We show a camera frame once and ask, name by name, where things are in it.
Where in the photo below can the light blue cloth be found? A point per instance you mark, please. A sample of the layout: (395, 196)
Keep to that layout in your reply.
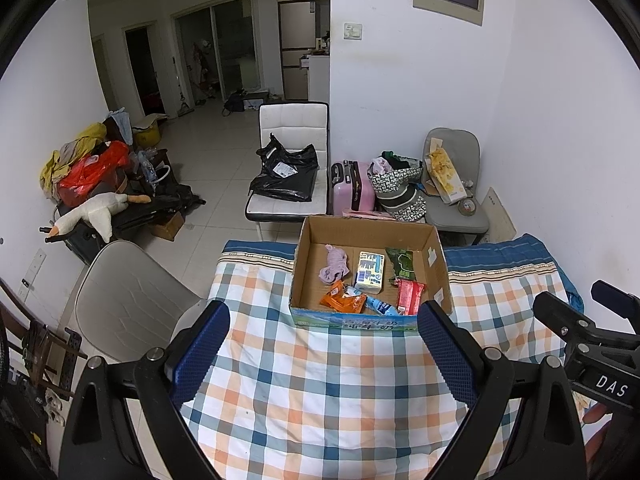
(121, 122)

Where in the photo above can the red packet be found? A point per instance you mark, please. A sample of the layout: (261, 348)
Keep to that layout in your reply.
(410, 297)

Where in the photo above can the wall switch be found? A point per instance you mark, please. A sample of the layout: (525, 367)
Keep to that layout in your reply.
(352, 31)

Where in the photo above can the white wall outlet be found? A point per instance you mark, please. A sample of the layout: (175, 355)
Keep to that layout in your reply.
(31, 274)

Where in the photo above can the tall beige fridge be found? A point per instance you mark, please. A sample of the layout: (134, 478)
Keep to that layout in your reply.
(295, 50)

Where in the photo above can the small brown cardboard box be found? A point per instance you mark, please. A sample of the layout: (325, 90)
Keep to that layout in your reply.
(167, 226)

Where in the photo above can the black plastic bag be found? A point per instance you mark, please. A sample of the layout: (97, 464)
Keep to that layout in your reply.
(290, 185)

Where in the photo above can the dark wooden chair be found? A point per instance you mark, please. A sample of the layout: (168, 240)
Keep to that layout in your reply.
(45, 355)

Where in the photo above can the green packet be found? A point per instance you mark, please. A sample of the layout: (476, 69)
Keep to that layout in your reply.
(402, 265)

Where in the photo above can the white padded chair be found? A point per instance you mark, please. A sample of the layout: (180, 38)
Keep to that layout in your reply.
(292, 120)

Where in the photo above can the cream printed cloth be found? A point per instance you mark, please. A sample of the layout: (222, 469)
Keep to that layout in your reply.
(582, 405)

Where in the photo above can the beige flat board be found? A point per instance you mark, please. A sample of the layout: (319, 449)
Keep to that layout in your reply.
(500, 217)

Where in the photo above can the person's right hand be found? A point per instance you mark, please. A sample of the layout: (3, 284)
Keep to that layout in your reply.
(600, 420)

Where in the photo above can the purple cloth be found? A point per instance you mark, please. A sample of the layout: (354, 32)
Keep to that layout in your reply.
(334, 266)

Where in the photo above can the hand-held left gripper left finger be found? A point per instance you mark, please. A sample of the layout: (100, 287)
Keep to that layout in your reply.
(200, 355)

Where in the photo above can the striped dark bag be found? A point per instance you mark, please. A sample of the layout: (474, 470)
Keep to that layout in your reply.
(400, 204)

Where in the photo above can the grey shell chair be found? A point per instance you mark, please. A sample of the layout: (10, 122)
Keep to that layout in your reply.
(125, 300)

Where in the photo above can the plaid blanket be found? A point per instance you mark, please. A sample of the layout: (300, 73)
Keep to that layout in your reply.
(325, 385)

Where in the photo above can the white goose plush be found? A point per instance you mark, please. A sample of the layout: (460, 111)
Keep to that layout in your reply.
(97, 210)

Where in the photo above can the tape roll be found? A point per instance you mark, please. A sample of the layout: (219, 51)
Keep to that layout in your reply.
(467, 206)

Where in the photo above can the yellow cloth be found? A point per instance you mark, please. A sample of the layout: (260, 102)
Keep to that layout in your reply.
(92, 132)

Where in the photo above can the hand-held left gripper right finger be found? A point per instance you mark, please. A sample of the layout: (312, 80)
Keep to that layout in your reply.
(445, 355)

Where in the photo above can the white cabinet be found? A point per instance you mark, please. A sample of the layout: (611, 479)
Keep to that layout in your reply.
(319, 80)

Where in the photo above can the white tissue pack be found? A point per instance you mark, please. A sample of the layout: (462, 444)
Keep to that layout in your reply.
(370, 272)

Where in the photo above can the black floor bag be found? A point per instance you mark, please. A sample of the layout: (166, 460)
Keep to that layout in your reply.
(235, 102)

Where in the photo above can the yellow printed flat box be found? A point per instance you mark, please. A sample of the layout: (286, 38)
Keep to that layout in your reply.
(447, 175)

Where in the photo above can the yellow bin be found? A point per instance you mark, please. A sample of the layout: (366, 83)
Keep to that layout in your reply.
(147, 132)

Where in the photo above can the orange snack packet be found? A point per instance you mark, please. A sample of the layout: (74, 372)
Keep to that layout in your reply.
(342, 301)

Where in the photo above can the red plastic bag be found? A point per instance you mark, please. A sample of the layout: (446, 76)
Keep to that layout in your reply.
(90, 175)

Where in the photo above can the black luggage pile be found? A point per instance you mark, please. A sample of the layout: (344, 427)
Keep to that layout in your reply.
(160, 200)

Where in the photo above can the patterned tote bag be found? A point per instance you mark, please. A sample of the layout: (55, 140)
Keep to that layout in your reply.
(392, 176)

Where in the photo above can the blue tube packet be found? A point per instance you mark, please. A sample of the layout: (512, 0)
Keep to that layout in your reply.
(380, 305)

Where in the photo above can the black equipment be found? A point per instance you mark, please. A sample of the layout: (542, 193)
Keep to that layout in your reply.
(22, 425)

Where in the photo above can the pink suitcase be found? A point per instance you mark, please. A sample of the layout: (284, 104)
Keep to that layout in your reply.
(357, 190)

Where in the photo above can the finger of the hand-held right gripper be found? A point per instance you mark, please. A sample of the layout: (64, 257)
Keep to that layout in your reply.
(617, 297)
(560, 312)

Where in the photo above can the grey fabric chair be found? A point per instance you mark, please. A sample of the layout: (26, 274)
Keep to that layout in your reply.
(460, 222)

